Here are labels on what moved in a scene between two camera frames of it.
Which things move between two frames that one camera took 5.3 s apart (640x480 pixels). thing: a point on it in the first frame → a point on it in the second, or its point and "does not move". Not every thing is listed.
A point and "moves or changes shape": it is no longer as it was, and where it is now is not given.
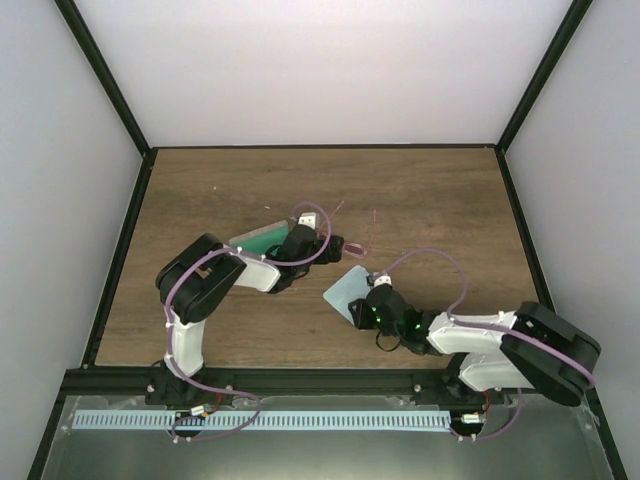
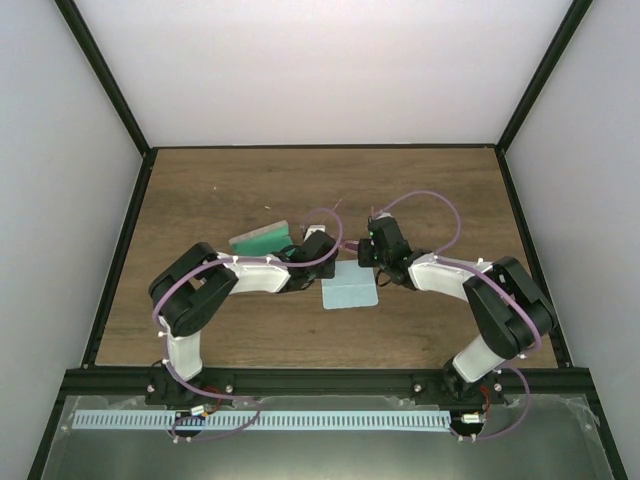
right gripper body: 368,323 → 367,260
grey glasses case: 263,239 does not move
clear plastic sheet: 557,439 does not move
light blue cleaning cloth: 351,286 moves or changes shape
